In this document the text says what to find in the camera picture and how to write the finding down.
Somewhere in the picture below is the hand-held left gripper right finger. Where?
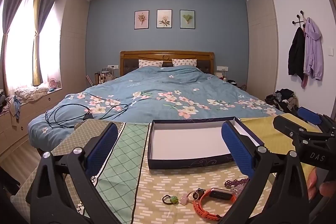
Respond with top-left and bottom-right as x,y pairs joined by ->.
221,120 -> 315,224

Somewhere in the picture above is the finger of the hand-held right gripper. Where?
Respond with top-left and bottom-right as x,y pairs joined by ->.
273,116 -> 336,169
297,107 -> 336,135

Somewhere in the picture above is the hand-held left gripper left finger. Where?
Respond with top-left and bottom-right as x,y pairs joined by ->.
25,123 -> 118,224

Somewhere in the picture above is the purple bead bracelet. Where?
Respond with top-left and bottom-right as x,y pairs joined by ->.
224,178 -> 250,188

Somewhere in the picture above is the dark blue cardboard box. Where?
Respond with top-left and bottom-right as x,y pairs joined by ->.
147,116 -> 265,170

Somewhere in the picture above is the black ring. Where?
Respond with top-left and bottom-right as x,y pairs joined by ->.
193,189 -> 206,201

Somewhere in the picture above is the orange smartwatch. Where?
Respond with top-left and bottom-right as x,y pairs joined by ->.
193,187 -> 237,220

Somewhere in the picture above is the pink pendant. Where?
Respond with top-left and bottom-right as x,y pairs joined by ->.
180,193 -> 195,205

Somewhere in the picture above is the green bead cord bracelet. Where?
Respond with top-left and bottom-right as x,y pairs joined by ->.
162,195 -> 179,206

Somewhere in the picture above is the person's right hand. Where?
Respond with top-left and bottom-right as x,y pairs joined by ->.
307,169 -> 336,201

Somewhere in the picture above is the pile of dark clothes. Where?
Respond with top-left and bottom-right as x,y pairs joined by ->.
265,88 -> 300,113

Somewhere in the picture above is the black jacket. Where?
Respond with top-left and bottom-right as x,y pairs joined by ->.
288,27 -> 306,81

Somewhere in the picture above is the purple jacket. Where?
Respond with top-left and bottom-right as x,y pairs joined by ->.
304,17 -> 324,81

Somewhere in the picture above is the bedside bottles and clutter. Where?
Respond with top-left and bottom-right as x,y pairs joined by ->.
93,68 -> 118,84

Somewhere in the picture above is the patchwork cloth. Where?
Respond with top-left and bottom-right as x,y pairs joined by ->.
10,116 -> 315,224

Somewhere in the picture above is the window seat drawer cabinet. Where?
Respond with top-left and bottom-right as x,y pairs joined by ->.
0,88 -> 63,156

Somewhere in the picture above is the beige wardrobe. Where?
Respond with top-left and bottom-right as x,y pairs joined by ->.
246,0 -> 279,101
59,0 -> 91,98

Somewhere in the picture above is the bed with floral duvet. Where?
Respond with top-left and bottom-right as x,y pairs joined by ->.
28,66 -> 285,147

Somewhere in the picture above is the folded beige blanket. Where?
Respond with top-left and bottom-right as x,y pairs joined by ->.
14,86 -> 49,102

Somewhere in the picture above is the patterned pillow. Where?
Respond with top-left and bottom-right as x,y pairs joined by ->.
172,59 -> 197,67
139,59 -> 164,68

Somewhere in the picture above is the clothes heap on window seat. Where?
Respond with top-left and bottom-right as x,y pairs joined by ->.
0,93 -> 22,121

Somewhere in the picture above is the wooden headboard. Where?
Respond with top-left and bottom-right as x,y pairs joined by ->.
120,50 -> 215,76

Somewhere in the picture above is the grey and yellow curtain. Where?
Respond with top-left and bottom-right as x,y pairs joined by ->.
32,0 -> 57,86
0,0 -> 29,93

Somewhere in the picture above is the pink framed flower picture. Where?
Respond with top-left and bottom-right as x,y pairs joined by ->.
134,10 -> 150,30

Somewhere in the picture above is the cream framed flower picture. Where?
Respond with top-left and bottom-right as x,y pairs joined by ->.
157,9 -> 172,29

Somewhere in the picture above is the black cable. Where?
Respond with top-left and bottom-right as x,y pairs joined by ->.
45,103 -> 129,128

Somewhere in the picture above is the black wall coat rack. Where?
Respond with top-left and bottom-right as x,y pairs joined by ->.
292,11 -> 306,28

